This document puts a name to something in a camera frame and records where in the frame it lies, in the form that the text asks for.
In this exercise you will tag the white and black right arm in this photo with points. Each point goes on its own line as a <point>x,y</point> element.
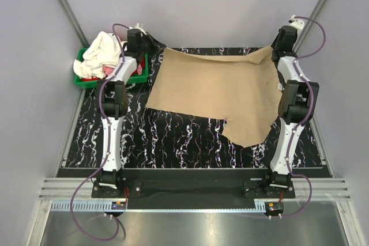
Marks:
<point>295,110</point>

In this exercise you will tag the beige t-shirt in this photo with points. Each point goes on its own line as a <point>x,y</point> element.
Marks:
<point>242,90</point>

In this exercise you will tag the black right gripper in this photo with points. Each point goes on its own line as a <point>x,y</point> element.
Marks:
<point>274,42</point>

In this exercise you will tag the white slotted cable duct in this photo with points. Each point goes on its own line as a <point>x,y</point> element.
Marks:
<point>257,206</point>

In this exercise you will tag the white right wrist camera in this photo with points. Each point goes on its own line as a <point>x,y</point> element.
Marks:
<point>296,23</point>

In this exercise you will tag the aluminium corner post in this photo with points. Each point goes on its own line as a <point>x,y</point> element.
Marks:
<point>73,22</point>
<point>314,15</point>

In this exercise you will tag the left aluminium corner post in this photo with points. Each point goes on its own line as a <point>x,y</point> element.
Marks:
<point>73,22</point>

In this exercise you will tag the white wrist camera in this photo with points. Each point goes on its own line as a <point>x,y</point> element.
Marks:
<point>296,23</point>
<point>139,26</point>

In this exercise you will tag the aluminium rail frame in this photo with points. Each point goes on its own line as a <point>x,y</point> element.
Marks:
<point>322,213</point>

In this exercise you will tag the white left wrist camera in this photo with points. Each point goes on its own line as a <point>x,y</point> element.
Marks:
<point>139,26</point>

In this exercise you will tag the white t-shirt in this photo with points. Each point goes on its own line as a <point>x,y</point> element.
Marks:
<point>104,51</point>

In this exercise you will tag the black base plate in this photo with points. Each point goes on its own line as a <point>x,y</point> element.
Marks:
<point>193,189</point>

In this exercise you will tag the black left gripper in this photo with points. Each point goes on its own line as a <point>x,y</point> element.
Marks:
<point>155,45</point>

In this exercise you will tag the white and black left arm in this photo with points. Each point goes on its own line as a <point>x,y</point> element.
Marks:
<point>113,105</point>

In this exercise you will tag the pink t-shirt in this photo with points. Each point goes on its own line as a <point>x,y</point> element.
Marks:
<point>108,71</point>

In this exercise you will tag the right aluminium corner post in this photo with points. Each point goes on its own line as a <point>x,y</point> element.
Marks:
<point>314,15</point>

